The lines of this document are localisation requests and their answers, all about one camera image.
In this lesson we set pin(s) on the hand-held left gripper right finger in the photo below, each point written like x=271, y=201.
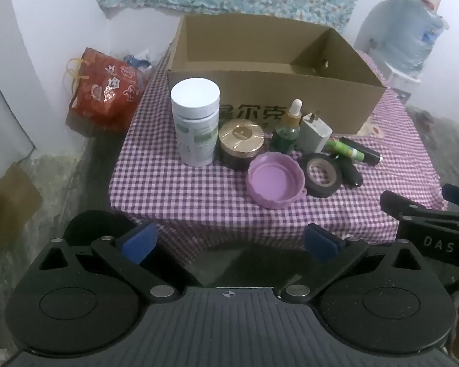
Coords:
x=322, y=245

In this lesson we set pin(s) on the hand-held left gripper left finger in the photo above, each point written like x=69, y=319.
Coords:
x=137, y=241

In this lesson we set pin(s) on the black tape roll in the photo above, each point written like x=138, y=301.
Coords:
x=313, y=185

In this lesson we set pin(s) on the black key fob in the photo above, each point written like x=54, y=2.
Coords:
x=352, y=174

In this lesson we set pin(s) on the purple plastic lid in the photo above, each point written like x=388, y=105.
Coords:
x=273, y=177

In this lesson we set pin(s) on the green marker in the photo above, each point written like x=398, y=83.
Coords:
x=342, y=149

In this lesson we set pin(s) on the white charger plug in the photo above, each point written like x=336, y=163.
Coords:
x=313, y=134

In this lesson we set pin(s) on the green dropper bottle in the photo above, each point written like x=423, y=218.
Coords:
x=286, y=135

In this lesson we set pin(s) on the gold-lidded dark jar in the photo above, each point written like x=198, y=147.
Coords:
x=241, y=137

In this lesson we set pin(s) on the brown cardboard box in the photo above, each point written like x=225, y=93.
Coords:
x=348, y=103

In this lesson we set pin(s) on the purple checkered tablecloth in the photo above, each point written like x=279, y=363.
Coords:
x=176, y=191

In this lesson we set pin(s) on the white water dispenser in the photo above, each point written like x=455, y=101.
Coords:
x=401, y=82

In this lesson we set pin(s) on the white plastic bottle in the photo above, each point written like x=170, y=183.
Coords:
x=194, y=122

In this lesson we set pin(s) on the brown cardboard piece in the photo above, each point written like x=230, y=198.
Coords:
x=11, y=198

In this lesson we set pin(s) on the red gift bag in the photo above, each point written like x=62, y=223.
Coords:
x=103, y=91

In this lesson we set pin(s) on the blue water jug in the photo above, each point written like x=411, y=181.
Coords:
x=409, y=34

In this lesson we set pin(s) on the blue white plastic bag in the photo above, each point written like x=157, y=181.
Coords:
x=137, y=61

